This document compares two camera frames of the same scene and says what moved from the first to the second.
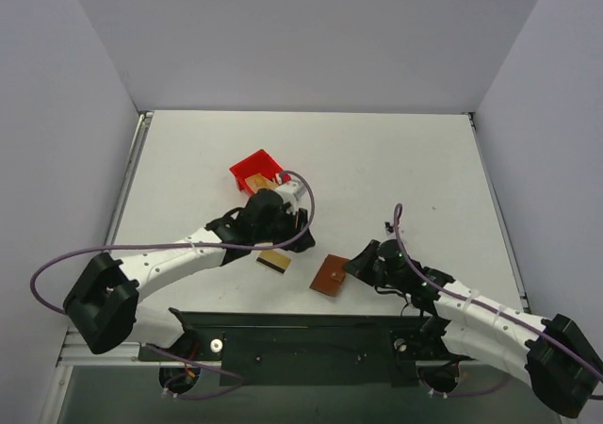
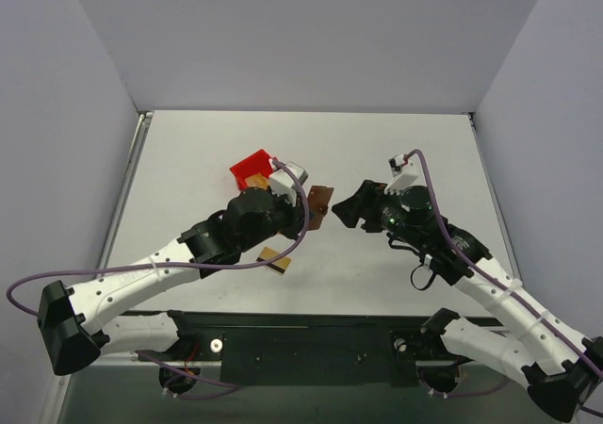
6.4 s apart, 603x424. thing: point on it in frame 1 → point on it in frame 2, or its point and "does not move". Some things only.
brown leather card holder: (331, 276) → (317, 201)
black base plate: (276, 350) does not move
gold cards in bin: (259, 181) does not move
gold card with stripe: (274, 260) does not move
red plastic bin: (259, 162) does not move
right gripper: (372, 262) → (372, 205)
